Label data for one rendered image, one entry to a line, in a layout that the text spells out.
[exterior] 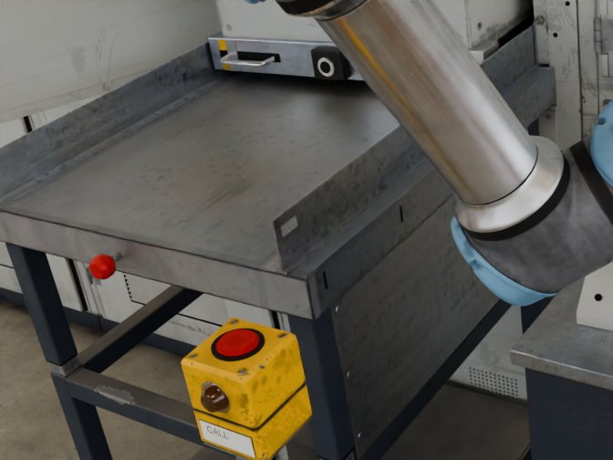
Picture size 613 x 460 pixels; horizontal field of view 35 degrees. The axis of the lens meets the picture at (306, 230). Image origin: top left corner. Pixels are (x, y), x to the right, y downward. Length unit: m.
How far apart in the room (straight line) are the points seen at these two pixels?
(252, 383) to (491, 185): 0.27
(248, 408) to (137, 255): 0.45
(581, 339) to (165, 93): 0.90
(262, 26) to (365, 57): 0.91
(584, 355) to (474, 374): 0.93
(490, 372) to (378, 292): 0.76
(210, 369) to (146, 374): 1.67
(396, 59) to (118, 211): 0.65
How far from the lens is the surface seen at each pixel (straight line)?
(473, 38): 1.51
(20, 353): 2.83
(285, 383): 0.91
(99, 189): 1.45
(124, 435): 2.38
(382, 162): 1.25
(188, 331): 2.48
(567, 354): 1.10
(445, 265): 1.42
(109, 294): 2.65
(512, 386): 1.99
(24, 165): 1.54
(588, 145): 0.96
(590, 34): 1.58
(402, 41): 0.80
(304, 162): 1.39
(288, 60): 1.69
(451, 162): 0.88
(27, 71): 1.89
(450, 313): 1.46
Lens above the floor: 1.39
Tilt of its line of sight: 27 degrees down
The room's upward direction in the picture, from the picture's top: 10 degrees counter-clockwise
